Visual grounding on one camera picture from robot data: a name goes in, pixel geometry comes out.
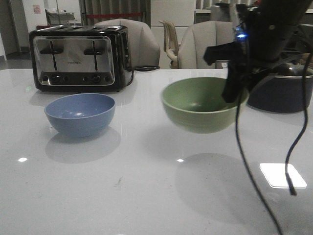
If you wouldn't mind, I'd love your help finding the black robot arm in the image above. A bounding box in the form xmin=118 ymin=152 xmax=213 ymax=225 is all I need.
xmin=203 ymin=0 xmax=313 ymax=103

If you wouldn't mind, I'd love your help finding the green bowl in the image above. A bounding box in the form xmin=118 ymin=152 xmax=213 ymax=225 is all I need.
xmin=161 ymin=77 xmax=238 ymax=134

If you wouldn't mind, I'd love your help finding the beige armchair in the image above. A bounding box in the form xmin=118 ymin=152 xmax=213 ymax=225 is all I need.
xmin=96 ymin=19 xmax=160 ymax=67
xmin=178 ymin=21 xmax=234 ymax=69

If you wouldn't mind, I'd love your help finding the white cabinet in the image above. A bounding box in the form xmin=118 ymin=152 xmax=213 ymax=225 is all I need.
xmin=151 ymin=0 xmax=195 ymax=69

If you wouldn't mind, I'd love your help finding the glass pot lid blue knob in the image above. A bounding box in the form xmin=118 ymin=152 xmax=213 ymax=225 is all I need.
xmin=272 ymin=63 xmax=304 ymax=78

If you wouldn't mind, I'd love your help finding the cream plastic chair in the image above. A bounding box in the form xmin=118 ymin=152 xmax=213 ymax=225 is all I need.
xmin=159 ymin=20 xmax=179 ymax=69

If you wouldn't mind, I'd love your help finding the beige armchair right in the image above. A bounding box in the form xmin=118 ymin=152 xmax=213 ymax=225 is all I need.
xmin=178 ymin=21 xmax=234 ymax=69

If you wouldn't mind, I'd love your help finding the black and chrome toaster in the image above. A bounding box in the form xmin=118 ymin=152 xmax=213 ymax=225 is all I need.
xmin=29 ymin=25 xmax=134 ymax=92

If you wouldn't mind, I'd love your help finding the beige armchair left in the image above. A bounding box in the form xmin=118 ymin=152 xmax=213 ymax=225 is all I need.
xmin=96 ymin=19 xmax=160 ymax=67

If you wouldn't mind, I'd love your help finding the dark blue saucepan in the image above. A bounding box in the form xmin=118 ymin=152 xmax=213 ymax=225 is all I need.
xmin=247 ymin=75 xmax=303 ymax=113

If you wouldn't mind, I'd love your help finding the black toaster power cord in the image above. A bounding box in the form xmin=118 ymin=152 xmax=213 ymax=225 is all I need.
xmin=126 ymin=65 xmax=161 ymax=86

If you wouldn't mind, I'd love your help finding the blue bowl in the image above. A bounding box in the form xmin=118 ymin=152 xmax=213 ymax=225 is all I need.
xmin=45 ymin=93 xmax=115 ymax=137

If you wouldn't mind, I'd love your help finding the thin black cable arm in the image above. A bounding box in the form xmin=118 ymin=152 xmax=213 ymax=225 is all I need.
xmin=234 ymin=14 xmax=284 ymax=235

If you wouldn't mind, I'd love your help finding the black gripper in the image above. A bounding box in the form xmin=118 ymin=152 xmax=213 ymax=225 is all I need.
xmin=203 ymin=42 xmax=302 ymax=103

